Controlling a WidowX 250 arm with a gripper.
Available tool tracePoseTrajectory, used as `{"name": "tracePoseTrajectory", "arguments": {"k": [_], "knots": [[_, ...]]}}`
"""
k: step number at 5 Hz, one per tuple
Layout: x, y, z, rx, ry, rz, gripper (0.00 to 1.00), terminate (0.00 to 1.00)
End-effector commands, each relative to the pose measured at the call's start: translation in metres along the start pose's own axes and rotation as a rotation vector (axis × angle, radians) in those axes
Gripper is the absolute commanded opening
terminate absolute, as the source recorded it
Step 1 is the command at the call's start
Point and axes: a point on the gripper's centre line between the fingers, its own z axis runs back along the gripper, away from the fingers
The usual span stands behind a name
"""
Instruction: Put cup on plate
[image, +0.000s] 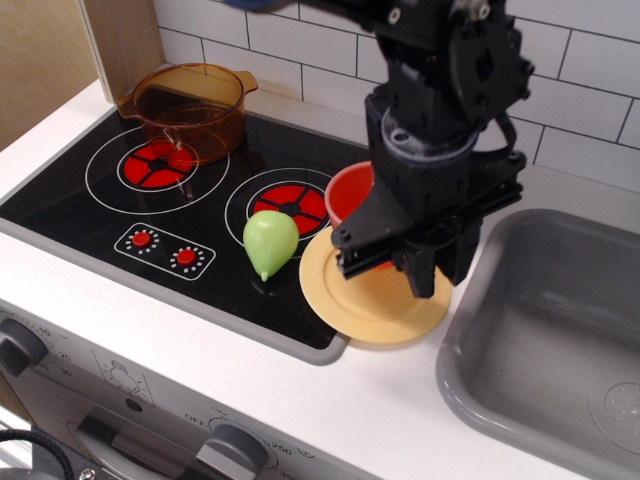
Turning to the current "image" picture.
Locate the green plastic pear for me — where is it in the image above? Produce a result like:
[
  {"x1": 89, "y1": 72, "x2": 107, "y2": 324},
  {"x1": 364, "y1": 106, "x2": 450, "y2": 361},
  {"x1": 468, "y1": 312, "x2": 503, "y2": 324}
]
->
[{"x1": 243, "y1": 210, "x2": 299, "y2": 282}]

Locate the grey left oven knob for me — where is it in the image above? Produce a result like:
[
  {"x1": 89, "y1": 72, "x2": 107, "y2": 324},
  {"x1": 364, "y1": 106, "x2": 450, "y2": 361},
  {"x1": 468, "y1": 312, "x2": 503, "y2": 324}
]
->
[{"x1": 1, "y1": 318, "x2": 48, "y2": 377}]

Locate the amber transparent pot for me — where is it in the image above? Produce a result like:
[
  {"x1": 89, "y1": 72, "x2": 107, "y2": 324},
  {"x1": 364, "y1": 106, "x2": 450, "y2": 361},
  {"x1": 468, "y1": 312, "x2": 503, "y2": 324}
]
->
[{"x1": 117, "y1": 63, "x2": 258, "y2": 165}]

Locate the black cable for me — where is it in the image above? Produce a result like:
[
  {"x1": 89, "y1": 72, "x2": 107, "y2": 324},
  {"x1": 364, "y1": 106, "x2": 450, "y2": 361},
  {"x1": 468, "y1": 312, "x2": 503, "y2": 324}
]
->
[{"x1": 0, "y1": 427, "x2": 76, "y2": 480}]

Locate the grey sink basin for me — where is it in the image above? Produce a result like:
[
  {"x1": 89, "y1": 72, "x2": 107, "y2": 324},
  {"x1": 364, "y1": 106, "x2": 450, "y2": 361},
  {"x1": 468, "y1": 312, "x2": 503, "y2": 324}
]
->
[{"x1": 436, "y1": 209, "x2": 639, "y2": 479}]

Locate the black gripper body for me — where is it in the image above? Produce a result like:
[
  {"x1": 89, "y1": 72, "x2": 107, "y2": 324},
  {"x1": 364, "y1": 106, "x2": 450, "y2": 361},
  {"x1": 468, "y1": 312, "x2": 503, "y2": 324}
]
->
[{"x1": 331, "y1": 94, "x2": 526, "y2": 279}]

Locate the red plastic cup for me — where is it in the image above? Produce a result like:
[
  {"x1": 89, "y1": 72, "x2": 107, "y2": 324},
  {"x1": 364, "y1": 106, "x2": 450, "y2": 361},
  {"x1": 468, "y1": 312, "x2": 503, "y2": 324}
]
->
[{"x1": 323, "y1": 160, "x2": 396, "y2": 274}]

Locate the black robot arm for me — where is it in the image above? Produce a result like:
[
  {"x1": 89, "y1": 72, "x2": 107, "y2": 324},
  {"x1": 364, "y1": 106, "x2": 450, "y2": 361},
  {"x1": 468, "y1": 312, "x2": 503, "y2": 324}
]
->
[{"x1": 317, "y1": 1, "x2": 534, "y2": 298}]

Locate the grey right oven knob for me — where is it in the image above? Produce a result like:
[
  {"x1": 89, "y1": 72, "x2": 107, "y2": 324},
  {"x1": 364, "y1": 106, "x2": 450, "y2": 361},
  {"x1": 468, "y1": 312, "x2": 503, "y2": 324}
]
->
[{"x1": 196, "y1": 424, "x2": 269, "y2": 480}]

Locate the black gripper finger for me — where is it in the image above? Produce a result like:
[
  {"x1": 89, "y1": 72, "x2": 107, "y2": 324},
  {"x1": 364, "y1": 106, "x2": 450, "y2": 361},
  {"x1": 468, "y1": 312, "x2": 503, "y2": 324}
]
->
[
  {"x1": 392, "y1": 246, "x2": 436, "y2": 299},
  {"x1": 437, "y1": 216, "x2": 483, "y2": 285}
]

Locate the grey oven door handle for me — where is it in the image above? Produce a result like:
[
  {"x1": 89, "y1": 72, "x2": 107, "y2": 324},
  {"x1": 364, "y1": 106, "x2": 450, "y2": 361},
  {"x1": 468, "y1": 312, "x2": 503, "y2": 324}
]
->
[{"x1": 66, "y1": 415, "x2": 208, "y2": 479}]

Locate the grey oven knob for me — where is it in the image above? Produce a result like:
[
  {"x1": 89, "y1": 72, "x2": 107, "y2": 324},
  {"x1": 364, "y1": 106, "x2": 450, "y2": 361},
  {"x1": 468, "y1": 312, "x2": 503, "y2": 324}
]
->
[
  {"x1": 1, "y1": 318, "x2": 48, "y2": 377},
  {"x1": 196, "y1": 424, "x2": 269, "y2": 480}
]

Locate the black toy stovetop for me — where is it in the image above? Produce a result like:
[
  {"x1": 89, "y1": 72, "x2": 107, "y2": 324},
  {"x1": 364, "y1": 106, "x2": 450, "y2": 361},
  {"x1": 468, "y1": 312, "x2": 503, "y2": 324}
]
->
[{"x1": 1, "y1": 112, "x2": 368, "y2": 365}]

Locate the yellow plastic plate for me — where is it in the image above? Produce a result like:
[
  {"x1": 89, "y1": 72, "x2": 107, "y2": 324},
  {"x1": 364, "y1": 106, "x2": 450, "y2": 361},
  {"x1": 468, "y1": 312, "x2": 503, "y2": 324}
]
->
[{"x1": 299, "y1": 228, "x2": 452, "y2": 345}]

